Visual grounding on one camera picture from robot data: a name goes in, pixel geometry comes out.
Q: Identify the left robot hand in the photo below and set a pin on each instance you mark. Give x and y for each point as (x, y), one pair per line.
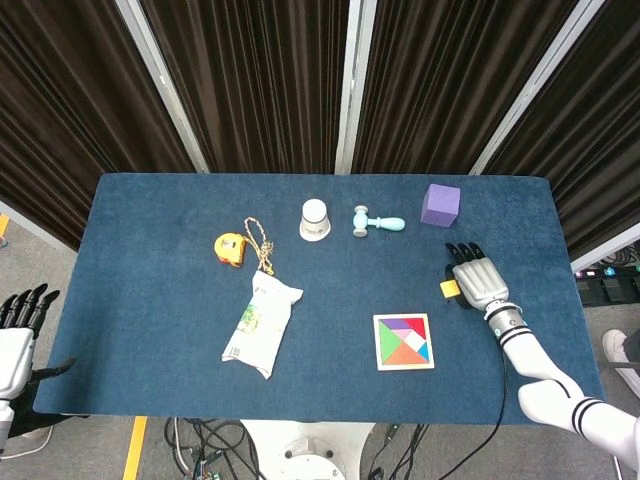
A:
(15, 360)

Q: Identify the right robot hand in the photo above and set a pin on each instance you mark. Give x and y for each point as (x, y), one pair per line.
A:
(480, 282)

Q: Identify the small yellow block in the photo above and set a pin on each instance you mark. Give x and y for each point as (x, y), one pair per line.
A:
(449, 289)

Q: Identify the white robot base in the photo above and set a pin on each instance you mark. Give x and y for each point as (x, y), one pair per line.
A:
(307, 450)

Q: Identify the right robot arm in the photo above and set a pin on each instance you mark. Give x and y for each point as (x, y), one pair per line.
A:
(530, 360)

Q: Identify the blue tangram triangle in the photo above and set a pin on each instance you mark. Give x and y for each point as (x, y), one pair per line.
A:
(425, 351)

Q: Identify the purple tangram parallelogram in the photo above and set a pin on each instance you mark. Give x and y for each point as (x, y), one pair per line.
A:
(397, 325)

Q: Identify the pink tangram triangle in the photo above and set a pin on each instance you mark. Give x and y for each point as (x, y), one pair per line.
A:
(402, 335)

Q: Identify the orange tangram triangle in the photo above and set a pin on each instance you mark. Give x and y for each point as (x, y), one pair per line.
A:
(406, 359)

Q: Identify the green tangram triangle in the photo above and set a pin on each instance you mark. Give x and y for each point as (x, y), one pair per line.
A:
(387, 342)

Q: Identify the wooden tangram tray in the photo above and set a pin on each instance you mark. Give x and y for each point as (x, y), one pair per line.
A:
(376, 345)

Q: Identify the purple foam cube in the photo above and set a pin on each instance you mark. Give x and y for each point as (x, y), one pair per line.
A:
(440, 207)

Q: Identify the light blue toy hammer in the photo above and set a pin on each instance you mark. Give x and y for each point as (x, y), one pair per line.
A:
(380, 221)

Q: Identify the yellow floor tape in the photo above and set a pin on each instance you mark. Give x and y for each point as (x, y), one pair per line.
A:
(135, 447)

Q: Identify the white shoe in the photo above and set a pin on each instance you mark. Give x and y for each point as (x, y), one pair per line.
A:
(617, 352)

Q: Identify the dark brown curtain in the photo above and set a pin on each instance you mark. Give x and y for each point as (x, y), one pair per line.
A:
(440, 85)
(595, 150)
(250, 85)
(60, 125)

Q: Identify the white conical cup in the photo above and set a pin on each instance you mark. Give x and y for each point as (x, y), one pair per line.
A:
(314, 222)

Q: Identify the white snack bag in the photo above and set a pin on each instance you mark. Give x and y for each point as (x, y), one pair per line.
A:
(260, 325)

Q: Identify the yellow tape measure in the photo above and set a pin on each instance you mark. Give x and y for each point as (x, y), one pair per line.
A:
(229, 248)

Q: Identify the white partition post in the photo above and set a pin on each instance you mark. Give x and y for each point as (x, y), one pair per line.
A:
(540, 85)
(160, 80)
(354, 85)

